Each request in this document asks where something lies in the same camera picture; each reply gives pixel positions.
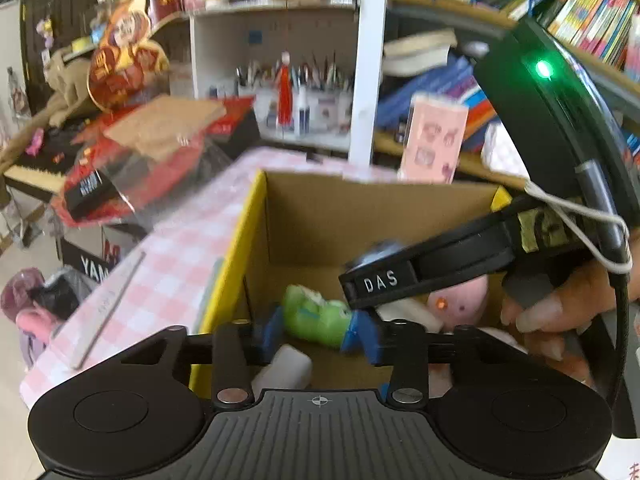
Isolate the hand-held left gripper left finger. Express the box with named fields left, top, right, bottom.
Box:
left=120, top=307, right=283, bottom=407

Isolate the pen holder with pens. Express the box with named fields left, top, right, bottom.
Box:
left=235, top=50, right=356, bottom=136

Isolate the white shelf unit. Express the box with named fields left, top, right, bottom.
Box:
left=190, top=0, right=388, bottom=166

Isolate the yellow cardboard box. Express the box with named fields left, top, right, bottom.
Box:
left=190, top=170, right=516, bottom=401

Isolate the white charger plug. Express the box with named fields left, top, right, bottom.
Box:
left=250, top=344, right=312, bottom=392

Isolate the pink printed desk mat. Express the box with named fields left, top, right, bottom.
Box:
left=20, top=147, right=401, bottom=406

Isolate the row of thin bright books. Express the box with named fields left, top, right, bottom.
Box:
left=470, top=0, right=640, bottom=71

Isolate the brown cardboard sheet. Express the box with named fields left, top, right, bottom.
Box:
left=102, top=96, right=228, bottom=161

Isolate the pink and black bag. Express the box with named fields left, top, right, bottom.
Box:
left=0, top=267, right=96, bottom=366

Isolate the person's right hand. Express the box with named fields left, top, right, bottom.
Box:
left=500, top=227, right=640, bottom=386

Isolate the pink cylinder container with stickers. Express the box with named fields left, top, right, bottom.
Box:
left=398, top=94, right=469, bottom=184

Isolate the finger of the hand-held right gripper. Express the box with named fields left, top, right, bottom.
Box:
left=338, top=210, right=518, bottom=311

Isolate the wooden bookshelf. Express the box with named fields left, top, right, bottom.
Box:
left=375, top=0, right=640, bottom=186

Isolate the pile of red packages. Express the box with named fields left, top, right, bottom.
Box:
left=50, top=97, right=261, bottom=226

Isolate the white quilted purse pearl handle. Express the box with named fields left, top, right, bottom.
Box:
left=481, top=120, right=531, bottom=183

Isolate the beige foam cube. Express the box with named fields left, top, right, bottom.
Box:
left=377, top=300, right=443, bottom=333

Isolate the metal ruler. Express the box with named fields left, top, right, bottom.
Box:
left=70, top=250, right=147, bottom=371

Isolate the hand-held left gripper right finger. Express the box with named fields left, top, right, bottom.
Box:
left=350, top=310, right=531, bottom=406

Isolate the red and gold decoration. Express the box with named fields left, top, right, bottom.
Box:
left=87, top=0, right=181, bottom=111

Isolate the pink plush toy orange mane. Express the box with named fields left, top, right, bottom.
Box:
left=427, top=275, right=490, bottom=333

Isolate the brown plush toy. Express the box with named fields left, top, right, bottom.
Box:
left=42, top=45, right=101, bottom=126

